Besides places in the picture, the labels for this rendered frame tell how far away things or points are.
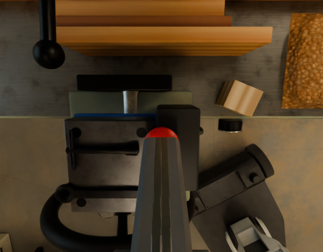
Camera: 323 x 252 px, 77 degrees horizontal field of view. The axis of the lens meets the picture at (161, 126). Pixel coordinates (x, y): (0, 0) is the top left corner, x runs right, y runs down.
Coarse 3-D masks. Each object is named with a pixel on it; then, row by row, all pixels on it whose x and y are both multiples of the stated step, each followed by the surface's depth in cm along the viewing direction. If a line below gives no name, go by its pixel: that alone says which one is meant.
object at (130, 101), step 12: (84, 84) 19; (96, 84) 19; (108, 84) 19; (120, 84) 19; (132, 84) 19; (144, 84) 19; (156, 84) 19; (168, 84) 19; (132, 96) 22; (132, 108) 23
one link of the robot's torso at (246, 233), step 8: (248, 216) 104; (232, 224) 104; (240, 224) 100; (248, 224) 97; (256, 224) 97; (232, 232) 99; (240, 232) 94; (248, 232) 93; (256, 232) 90; (264, 232) 96; (232, 240) 98; (240, 240) 93; (248, 240) 92; (256, 240) 92; (264, 240) 79; (272, 240) 77; (240, 248) 82; (248, 248) 88; (256, 248) 85; (264, 248) 82; (272, 248) 74; (280, 248) 73
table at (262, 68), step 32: (0, 0) 26; (32, 0) 26; (256, 0) 26; (288, 0) 26; (320, 0) 26; (0, 32) 27; (32, 32) 27; (288, 32) 27; (0, 64) 28; (32, 64) 28; (64, 64) 28; (96, 64) 28; (128, 64) 28; (160, 64) 28; (192, 64) 28; (224, 64) 28; (256, 64) 28; (0, 96) 28; (32, 96) 28; (64, 96) 28; (192, 96) 28
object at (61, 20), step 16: (64, 16) 22; (80, 16) 22; (96, 16) 22; (112, 16) 22; (128, 16) 22; (144, 16) 22; (160, 16) 22; (176, 16) 22; (192, 16) 22; (208, 16) 22; (224, 16) 22
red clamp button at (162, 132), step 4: (156, 128) 17; (160, 128) 17; (164, 128) 17; (168, 128) 17; (148, 132) 17; (152, 132) 17; (156, 132) 17; (160, 132) 17; (164, 132) 17; (168, 132) 17; (172, 132) 17; (148, 136) 17; (152, 136) 17; (156, 136) 17; (160, 136) 17; (164, 136) 17; (168, 136) 17; (172, 136) 17; (176, 136) 17
